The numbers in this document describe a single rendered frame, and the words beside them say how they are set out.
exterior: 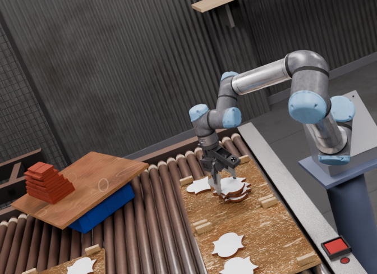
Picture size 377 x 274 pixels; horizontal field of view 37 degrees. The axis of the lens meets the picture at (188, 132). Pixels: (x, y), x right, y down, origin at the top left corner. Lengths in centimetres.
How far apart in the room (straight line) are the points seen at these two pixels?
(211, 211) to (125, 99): 300
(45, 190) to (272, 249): 111
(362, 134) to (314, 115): 65
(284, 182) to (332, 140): 37
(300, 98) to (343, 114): 45
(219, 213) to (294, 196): 30
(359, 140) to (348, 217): 35
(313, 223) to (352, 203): 47
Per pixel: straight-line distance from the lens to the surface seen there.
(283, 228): 205
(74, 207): 251
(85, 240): 249
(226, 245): 204
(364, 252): 266
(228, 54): 510
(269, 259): 193
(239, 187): 223
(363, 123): 246
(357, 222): 256
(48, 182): 260
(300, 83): 181
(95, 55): 503
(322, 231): 202
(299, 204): 219
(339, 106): 222
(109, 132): 522
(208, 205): 232
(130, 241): 233
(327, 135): 202
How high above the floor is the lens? 209
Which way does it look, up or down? 22 degrees down
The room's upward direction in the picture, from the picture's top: 20 degrees counter-clockwise
